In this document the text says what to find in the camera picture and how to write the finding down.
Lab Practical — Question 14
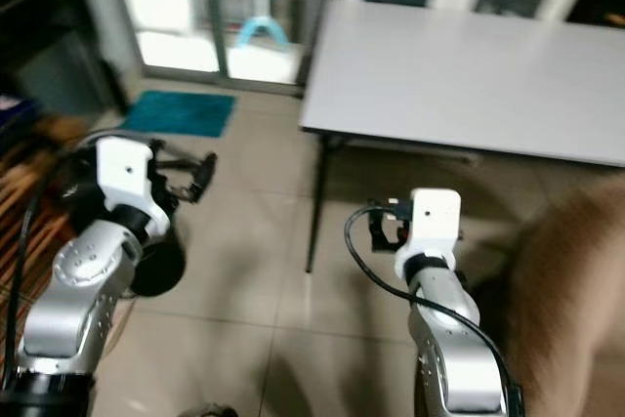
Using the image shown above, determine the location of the white table with black legs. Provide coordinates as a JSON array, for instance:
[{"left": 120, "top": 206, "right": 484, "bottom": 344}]
[{"left": 298, "top": 0, "right": 625, "bottom": 276}]

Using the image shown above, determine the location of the teal floor mat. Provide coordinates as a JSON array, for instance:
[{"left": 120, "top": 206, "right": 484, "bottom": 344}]
[{"left": 121, "top": 90, "right": 238, "bottom": 140}]

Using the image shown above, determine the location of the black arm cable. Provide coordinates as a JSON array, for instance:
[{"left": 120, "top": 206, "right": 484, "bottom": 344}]
[
  {"left": 344, "top": 204, "right": 521, "bottom": 410},
  {"left": 5, "top": 130, "right": 101, "bottom": 384}
]

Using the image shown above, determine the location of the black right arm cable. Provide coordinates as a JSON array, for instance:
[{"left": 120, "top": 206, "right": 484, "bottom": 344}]
[{"left": 344, "top": 204, "right": 521, "bottom": 410}]

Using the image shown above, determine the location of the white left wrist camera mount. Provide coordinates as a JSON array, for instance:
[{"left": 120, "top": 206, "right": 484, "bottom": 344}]
[{"left": 95, "top": 135, "right": 170, "bottom": 238}]

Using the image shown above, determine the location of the black round object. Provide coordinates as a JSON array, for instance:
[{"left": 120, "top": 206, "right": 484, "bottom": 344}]
[{"left": 129, "top": 229, "right": 188, "bottom": 298}]

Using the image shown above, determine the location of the blue box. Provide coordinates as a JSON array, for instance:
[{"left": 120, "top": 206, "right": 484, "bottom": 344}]
[{"left": 0, "top": 94, "right": 42, "bottom": 149}]

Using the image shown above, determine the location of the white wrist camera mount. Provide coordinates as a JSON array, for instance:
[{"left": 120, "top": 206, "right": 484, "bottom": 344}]
[
  {"left": 395, "top": 187, "right": 463, "bottom": 283},
  {"left": 95, "top": 135, "right": 170, "bottom": 238}
]

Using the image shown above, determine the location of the wooden slatted rack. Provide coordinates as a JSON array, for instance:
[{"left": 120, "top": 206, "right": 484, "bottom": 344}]
[{"left": 0, "top": 112, "right": 104, "bottom": 340}]

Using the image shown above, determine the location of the black shelf unit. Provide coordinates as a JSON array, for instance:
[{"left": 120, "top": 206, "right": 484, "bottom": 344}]
[{"left": 0, "top": 0, "right": 133, "bottom": 120}]

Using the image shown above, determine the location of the glass sliding door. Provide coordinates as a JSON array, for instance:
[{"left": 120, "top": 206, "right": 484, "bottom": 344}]
[{"left": 103, "top": 0, "right": 343, "bottom": 98}]

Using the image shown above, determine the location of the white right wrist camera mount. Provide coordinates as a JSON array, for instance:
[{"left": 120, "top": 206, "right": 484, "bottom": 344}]
[{"left": 395, "top": 187, "right": 463, "bottom": 283}]

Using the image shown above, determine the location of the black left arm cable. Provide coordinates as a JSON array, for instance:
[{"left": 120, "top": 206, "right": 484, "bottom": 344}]
[{"left": 5, "top": 130, "right": 101, "bottom": 384}]

